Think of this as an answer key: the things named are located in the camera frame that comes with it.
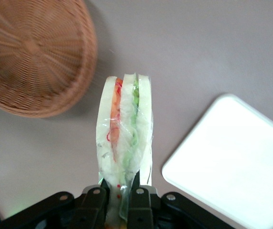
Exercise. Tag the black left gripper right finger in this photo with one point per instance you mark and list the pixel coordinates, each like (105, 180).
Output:
(140, 207)

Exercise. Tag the round brown wicker basket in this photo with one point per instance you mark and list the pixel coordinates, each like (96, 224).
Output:
(36, 59)

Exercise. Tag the cream plastic tray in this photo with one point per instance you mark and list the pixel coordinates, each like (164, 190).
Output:
(227, 155)

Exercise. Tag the plastic-wrapped triangle sandwich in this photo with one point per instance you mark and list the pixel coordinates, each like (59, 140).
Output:
(127, 133)

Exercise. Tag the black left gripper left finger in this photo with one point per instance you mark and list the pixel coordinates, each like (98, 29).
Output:
(92, 207)

